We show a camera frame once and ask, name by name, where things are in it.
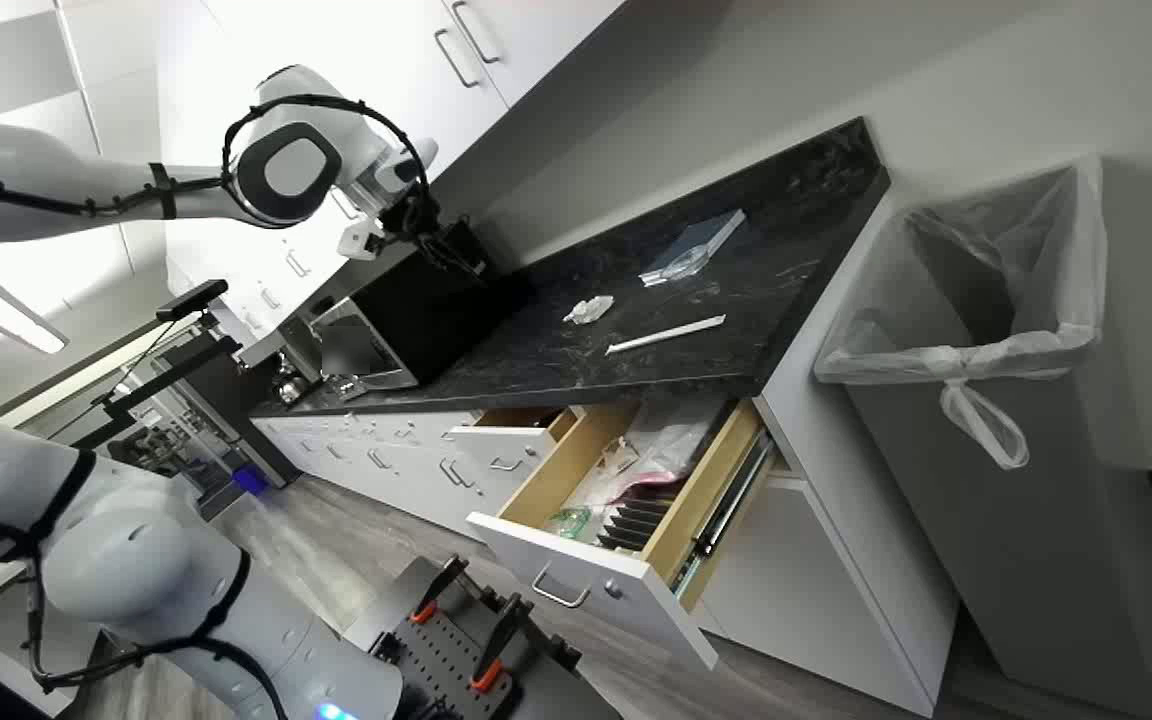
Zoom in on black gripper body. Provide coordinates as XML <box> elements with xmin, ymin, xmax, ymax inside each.
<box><xmin>389</xmin><ymin>189</ymin><xmax>463</xmax><ymax>268</ymax></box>

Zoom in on white wooden drawer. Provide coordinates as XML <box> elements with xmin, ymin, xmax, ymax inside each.
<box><xmin>463</xmin><ymin>398</ymin><xmax>782</xmax><ymax>671</ymax></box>

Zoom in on small white narrow drawer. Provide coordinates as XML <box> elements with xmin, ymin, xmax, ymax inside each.
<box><xmin>444</xmin><ymin>406</ymin><xmax>583</xmax><ymax>459</ymax></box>

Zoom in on white papers in drawer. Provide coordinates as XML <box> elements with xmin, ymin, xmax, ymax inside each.
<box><xmin>560</xmin><ymin>398</ymin><xmax>729</xmax><ymax>520</ymax></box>

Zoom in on black ribbed drawer organizer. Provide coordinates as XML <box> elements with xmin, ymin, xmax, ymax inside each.
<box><xmin>593</xmin><ymin>483</ymin><xmax>681</xmax><ymax>557</ymax></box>

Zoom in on black microwave oven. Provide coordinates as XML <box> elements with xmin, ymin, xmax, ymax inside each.
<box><xmin>302</xmin><ymin>245</ymin><xmax>537</xmax><ymax>400</ymax></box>

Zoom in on small crumpled white wrapper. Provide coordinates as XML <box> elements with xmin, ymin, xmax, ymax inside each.
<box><xmin>560</xmin><ymin>292</ymin><xmax>618</xmax><ymax>330</ymax></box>

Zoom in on white stick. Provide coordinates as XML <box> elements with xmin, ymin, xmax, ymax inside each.
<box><xmin>601</xmin><ymin>313</ymin><xmax>731</xmax><ymax>362</ymax></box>

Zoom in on clear plastic package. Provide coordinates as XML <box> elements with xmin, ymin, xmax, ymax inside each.
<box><xmin>636</xmin><ymin>203</ymin><xmax>753</xmax><ymax>292</ymax></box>

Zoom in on black equipment stand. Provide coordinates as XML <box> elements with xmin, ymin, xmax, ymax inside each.
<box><xmin>90</xmin><ymin>276</ymin><xmax>302</xmax><ymax>520</ymax></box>

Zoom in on black clamp orange tip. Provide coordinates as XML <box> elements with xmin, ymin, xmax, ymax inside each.
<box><xmin>463</xmin><ymin>598</ymin><xmax>544</xmax><ymax>701</ymax></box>
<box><xmin>402</xmin><ymin>557</ymin><xmax>475</xmax><ymax>634</ymax></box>

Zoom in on black perforated base board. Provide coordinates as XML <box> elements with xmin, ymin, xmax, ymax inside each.
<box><xmin>372</xmin><ymin>557</ymin><xmax>583</xmax><ymax>720</ymax></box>

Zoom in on ceiling light panel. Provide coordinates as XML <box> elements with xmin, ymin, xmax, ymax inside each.
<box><xmin>0</xmin><ymin>282</ymin><xmax>71</xmax><ymax>362</ymax></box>

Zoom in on white lower cabinet unit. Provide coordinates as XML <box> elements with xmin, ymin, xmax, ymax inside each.
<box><xmin>253</xmin><ymin>178</ymin><xmax>965</xmax><ymax>720</ymax></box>

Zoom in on clear plastic bin liner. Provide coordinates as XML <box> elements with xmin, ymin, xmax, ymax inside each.
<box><xmin>809</xmin><ymin>162</ymin><xmax>1111</xmax><ymax>474</ymax></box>

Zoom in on grey trash bin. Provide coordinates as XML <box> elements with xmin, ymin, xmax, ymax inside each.
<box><xmin>816</xmin><ymin>157</ymin><xmax>1152</xmax><ymax>720</ymax></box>

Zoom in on white upper wall cabinet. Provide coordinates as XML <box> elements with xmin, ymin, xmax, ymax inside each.
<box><xmin>50</xmin><ymin>0</ymin><xmax>628</xmax><ymax>272</ymax></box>

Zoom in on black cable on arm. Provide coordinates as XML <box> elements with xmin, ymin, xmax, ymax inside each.
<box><xmin>13</xmin><ymin>92</ymin><xmax>435</xmax><ymax>233</ymax></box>

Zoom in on metal drawer handle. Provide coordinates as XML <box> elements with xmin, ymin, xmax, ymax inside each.
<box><xmin>528</xmin><ymin>566</ymin><xmax>597</xmax><ymax>616</ymax></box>

